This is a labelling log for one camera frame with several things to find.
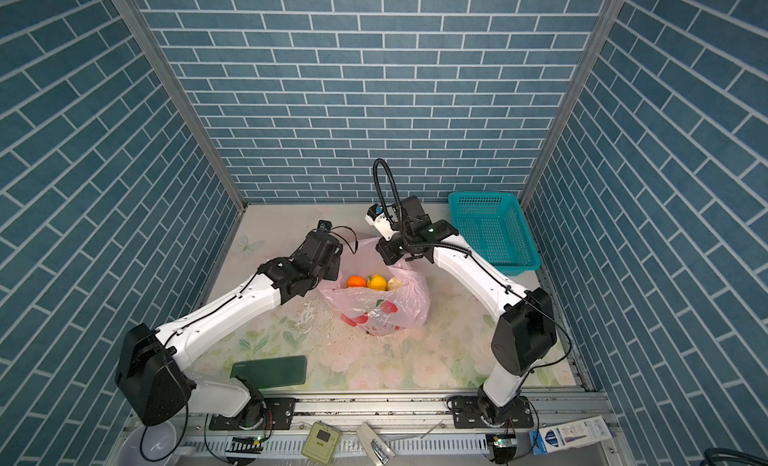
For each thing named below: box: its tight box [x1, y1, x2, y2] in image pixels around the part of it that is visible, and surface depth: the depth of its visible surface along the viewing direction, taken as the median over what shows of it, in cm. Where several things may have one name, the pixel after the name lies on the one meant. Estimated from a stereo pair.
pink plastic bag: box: [318, 239, 431, 337], surface depth 79 cm
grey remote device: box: [356, 422, 396, 466], surface depth 69 cm
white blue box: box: [529, 415, 615, 456], surface depth 72 cm
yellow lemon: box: [366, 274, 387, 291], surface depth 95 cm
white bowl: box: [117, 420, 177, 466], surface depth 66 cm
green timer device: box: [302, 422, 341, 465], surface depth 70 cm
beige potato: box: [387, 277, 402, 291], surface depth 94 cm
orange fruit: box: [346, 275, 367, 287], surface depth 95 cm
